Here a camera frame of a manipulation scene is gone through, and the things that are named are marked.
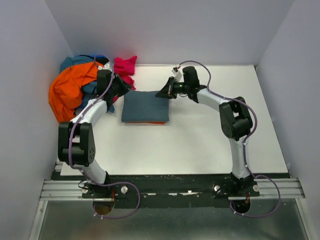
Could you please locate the black garment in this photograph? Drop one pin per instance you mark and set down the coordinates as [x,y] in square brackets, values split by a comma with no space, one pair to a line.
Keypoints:
[103,60]

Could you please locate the grey-blue t-shirt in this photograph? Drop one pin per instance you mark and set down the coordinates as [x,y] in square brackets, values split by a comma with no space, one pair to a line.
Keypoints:
[144,107]

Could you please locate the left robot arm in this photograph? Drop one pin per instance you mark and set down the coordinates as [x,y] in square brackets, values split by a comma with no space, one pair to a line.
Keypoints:
[76,141]

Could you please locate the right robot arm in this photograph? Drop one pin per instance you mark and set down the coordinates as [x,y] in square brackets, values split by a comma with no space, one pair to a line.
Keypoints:
[235,120]

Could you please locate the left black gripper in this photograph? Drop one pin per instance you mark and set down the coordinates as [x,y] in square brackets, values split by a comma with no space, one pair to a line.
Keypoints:
[119,85]

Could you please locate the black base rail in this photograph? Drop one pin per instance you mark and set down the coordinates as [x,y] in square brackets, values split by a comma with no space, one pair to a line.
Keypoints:
[172,191]

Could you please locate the magenta t-shirt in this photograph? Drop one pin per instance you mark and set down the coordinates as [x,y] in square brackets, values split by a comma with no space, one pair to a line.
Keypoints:
[125,68]

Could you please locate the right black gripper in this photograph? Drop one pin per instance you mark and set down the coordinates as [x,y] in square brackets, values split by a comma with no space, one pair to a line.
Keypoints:
[170,88]

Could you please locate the aluminium extrusion frame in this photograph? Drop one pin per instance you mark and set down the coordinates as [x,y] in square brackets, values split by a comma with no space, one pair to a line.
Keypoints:
[186,145]

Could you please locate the orange t-shirt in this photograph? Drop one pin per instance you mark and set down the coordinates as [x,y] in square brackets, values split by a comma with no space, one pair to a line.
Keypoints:
[65,93]
[146,122]

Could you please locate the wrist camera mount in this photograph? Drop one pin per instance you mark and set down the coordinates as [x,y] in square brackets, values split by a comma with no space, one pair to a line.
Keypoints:
[108,66]
[176,73]

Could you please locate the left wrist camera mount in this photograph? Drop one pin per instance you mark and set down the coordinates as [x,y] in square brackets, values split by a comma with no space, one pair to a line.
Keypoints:
[108,66]

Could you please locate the crumpled orange t-shirt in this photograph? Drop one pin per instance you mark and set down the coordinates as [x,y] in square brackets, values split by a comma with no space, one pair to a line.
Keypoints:
[65,93]

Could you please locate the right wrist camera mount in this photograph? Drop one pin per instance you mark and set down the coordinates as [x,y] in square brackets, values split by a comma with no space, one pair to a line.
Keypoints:
[176,73]

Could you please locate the teal blue t-shirt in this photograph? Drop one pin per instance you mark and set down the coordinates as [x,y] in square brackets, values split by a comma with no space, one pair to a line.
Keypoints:
[88,89]

